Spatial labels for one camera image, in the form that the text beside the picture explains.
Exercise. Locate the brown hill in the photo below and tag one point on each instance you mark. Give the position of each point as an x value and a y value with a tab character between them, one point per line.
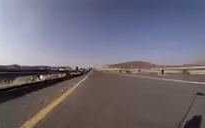
133	64

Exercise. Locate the grey asphalt road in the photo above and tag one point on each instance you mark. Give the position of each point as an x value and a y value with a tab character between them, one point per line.
123	103

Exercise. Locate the yellow painted line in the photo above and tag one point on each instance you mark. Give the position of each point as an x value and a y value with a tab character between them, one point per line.
53	105

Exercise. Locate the white painted line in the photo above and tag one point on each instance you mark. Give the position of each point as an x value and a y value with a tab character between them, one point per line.
176	80

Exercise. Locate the metal guardrail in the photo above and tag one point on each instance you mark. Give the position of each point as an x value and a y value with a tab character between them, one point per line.
23	71

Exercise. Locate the pale concrete barrier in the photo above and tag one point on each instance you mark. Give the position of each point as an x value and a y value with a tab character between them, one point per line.
186	70

